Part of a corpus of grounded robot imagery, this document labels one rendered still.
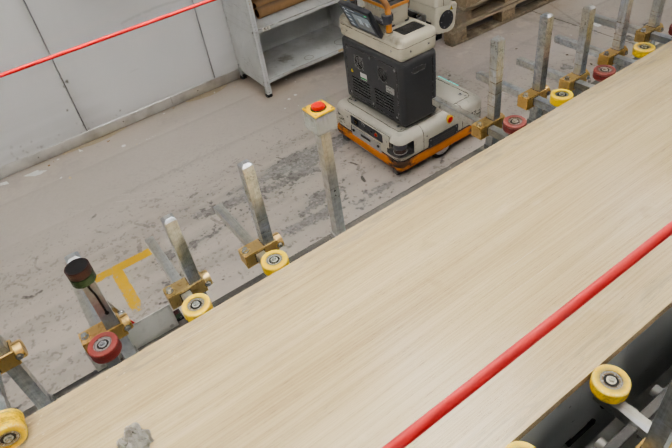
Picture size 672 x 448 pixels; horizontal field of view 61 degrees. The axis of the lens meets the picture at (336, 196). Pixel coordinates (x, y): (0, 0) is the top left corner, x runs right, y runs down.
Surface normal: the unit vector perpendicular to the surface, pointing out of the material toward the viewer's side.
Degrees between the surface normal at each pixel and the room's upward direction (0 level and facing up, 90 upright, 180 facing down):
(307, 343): 0
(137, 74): 90
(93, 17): 90
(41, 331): 0
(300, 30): 90
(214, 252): 0
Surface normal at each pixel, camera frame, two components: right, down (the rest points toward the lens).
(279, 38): 0.57, 0.47
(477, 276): -0.12, -0.76
